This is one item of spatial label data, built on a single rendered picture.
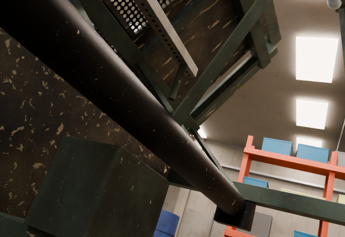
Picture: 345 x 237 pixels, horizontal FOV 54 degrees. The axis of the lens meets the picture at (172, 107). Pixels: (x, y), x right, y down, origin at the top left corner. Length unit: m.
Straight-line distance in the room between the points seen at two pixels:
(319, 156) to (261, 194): 2.63
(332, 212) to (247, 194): 0.43
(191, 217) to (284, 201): 8.88
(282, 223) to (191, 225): 2.62
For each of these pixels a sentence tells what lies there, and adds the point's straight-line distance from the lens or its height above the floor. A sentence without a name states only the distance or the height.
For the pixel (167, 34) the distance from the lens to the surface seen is 1.18.
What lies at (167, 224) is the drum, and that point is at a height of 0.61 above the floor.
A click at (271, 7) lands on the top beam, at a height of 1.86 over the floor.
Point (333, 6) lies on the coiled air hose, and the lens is 2.40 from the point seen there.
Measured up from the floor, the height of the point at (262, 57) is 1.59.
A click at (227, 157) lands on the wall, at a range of 10.98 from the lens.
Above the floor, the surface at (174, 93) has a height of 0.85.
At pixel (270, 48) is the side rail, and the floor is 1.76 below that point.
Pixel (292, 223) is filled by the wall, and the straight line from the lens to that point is 10.34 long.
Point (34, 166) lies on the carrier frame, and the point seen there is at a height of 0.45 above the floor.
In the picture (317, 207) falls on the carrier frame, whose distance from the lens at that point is 1.92.
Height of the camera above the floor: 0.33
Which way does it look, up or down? 22 degrees up
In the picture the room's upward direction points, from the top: 19 degrees clockwise
